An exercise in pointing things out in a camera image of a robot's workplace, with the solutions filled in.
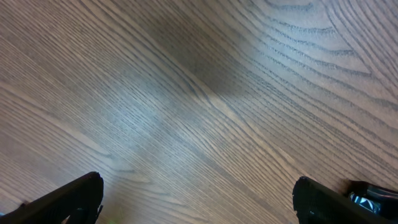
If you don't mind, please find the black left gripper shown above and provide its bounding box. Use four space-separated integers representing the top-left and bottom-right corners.
292 176 397 224

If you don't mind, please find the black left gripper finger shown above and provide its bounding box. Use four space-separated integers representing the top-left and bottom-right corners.
1 172 104 224

